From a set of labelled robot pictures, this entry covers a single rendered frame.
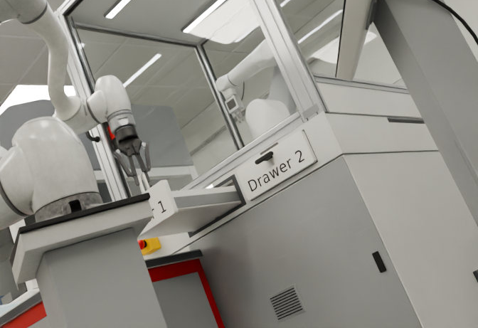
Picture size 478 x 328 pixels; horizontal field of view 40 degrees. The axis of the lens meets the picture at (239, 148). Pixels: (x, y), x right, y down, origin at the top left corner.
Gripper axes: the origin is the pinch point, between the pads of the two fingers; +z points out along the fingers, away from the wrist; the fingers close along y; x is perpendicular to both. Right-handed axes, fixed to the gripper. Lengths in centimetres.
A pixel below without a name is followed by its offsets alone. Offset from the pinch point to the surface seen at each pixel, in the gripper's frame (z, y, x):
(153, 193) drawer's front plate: 10.3, -1.9, -21.5
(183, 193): 12.8, 7.3, -19.4
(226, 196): 14.9, 23.0, -8.7
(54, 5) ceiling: -180, 12, 158
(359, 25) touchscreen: 8, 41, -93
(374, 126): 11, 76, -23
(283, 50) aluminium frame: -18, 50, -37
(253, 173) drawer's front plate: 11.9, 32.6, -14.8
